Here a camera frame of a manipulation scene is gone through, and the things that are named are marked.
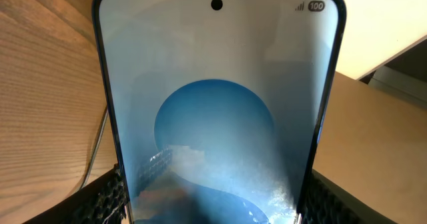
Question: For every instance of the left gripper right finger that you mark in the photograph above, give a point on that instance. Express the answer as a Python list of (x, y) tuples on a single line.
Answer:
[(327, 203)]

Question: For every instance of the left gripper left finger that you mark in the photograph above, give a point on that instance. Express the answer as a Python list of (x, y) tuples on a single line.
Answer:
[(102, 201)]

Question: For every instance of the blue Galaxy smartphone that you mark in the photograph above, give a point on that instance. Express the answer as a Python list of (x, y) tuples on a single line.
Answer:
[(217, 106)]

